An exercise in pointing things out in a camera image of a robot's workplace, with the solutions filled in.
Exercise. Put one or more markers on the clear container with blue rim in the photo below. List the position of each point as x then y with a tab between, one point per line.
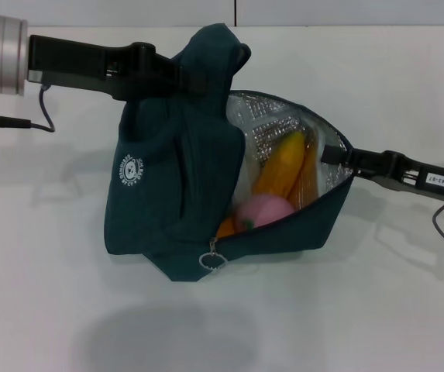
310	166

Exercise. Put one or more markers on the pink toy peach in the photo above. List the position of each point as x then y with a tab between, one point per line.
264	211

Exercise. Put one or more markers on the dark teal insulated bag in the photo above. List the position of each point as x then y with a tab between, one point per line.
148	217

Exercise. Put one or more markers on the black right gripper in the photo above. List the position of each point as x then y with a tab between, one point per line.
438	182

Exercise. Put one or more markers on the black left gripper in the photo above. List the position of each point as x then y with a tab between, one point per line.
90	66

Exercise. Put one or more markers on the yellow banana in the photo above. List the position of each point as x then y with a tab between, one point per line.
283	166

